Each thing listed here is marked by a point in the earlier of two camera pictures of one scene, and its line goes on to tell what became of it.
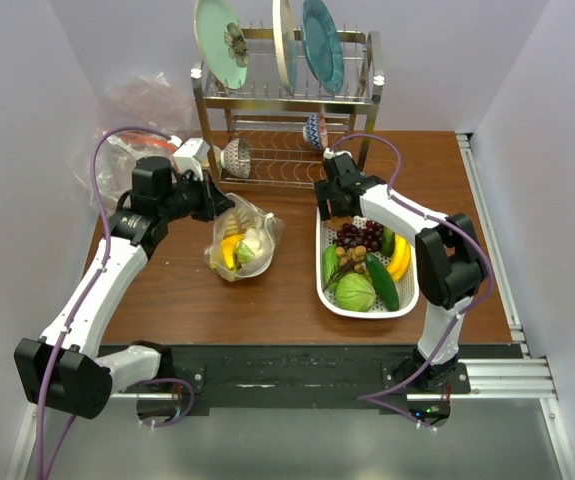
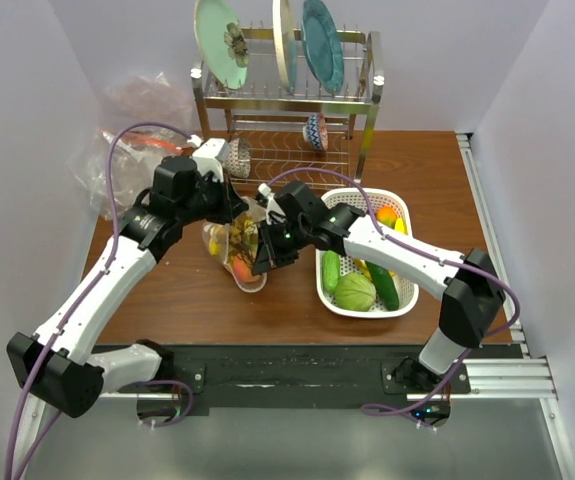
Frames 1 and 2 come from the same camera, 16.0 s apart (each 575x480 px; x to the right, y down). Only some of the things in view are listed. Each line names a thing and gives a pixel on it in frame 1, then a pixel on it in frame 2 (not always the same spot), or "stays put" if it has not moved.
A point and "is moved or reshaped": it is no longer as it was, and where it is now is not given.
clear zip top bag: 243,240 is moved or reshaped
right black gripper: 326,191 -> 270,256
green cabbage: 355,292 stays put
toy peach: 339,222 is moved or reshaped
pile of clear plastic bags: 140,118 stays put
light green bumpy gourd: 330,266 stays put
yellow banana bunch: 229,246 -> 214,247
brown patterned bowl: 235,158 stays put
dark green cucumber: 382,282 stays put
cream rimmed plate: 285,44 stays put
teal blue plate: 322,45 stays put
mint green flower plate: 222,42 stays put
